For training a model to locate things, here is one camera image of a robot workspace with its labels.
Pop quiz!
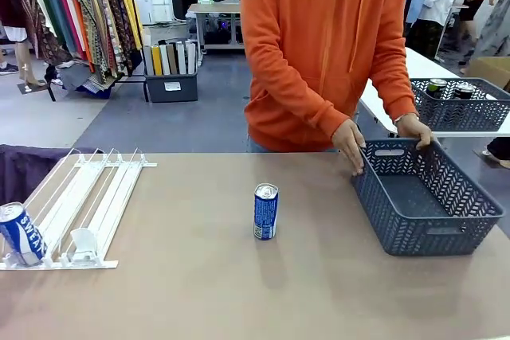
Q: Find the person's right hand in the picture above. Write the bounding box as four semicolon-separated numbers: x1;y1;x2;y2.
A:
331;118;367;177

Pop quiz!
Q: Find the person's left hand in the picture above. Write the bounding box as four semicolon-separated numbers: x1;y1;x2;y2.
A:
395;114;439;150

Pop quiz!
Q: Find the blue-grey perforated plastic basket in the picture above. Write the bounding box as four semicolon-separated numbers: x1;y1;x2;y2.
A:
350;139;506;257

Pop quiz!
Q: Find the slim blue drink can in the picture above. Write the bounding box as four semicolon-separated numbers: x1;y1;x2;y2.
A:
253;182;281;242

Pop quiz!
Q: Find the person's left forearm orange sleeve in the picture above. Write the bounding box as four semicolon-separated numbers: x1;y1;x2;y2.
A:
368;25;420;126

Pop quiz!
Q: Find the person's right forearm orange sleeve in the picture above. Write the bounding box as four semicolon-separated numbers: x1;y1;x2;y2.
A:
243;37;354;146

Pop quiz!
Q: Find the white dispenser pusher plate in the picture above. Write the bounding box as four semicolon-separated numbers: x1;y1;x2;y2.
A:
70;228;101;264

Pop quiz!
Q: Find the dark grey perforated basket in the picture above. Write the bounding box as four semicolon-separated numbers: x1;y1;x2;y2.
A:
409;77;510;132

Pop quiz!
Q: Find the black and green drink can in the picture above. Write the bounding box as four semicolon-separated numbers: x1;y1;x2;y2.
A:
426;78;449;100

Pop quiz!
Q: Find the white folding table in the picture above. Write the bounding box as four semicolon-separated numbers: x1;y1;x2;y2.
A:
357;46;510;138

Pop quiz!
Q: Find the bystander's leg and shoe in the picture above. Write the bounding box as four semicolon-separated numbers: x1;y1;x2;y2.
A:
473;135;510;170

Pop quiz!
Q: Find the brown cardboard box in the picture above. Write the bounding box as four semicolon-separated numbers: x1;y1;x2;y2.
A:
465;56;510;92

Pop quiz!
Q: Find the person in orange hoodie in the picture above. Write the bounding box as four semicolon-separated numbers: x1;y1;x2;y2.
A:
240;0;419;154

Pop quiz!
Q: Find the white fabric roll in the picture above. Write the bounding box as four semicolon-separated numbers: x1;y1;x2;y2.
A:
185;40;198;75
159;44;171;76

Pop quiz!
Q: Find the grey plastic storage bin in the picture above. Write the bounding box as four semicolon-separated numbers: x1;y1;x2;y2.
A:
143;72;199;104

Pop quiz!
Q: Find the light grey fabric roll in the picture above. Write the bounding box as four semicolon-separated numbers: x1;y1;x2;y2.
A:
176;41;187;76

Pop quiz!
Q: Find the metal robot workbench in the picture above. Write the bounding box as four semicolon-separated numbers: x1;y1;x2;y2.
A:
186;2;245;56

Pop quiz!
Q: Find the tan fabric roll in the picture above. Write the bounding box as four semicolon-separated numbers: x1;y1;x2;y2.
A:
166;43;179;76

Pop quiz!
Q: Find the yellow fabric roll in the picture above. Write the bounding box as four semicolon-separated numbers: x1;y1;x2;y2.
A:
151;45;163;76

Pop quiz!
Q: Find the white air purifier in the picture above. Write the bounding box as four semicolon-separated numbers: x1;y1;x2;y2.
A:
132;0;155;26

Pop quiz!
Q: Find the yellow hanging garment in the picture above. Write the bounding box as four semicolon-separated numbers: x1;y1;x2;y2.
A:
110;0;143;51

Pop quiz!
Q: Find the clothes rack with colourful garments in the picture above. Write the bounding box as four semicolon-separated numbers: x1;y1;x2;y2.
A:
22;0;147;103

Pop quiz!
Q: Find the dark purple cloth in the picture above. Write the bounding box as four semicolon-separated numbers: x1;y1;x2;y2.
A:
0;143;105;206

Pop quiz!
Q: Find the blue Pocari Sweat can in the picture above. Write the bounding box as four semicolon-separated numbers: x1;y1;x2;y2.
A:
0;201;48;268

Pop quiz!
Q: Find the white wire can dispenser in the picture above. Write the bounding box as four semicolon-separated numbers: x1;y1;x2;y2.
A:
0;147;159;272

